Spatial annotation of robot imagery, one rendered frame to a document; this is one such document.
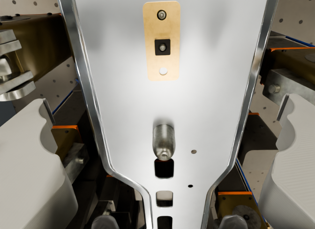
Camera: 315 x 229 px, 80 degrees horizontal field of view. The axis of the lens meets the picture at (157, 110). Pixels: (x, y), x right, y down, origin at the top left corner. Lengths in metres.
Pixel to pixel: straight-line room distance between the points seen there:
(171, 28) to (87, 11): 0.09
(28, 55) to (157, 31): 0.13
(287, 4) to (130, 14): 0.45
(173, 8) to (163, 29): 0.02
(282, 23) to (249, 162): 0.37
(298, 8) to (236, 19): 0.39
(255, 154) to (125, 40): 0.27
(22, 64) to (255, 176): 0.85
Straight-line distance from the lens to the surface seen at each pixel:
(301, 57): 0.32
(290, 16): 0.61
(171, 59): 0.23
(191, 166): 0.33
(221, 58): 0.24
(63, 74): 0.62
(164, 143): 0.24
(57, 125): 0.40
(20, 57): 0.22
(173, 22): 0.22
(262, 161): 0.38
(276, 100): 0.28
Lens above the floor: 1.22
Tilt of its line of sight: 58 degrees down
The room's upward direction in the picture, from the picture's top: 179 degrees counter-clockwise
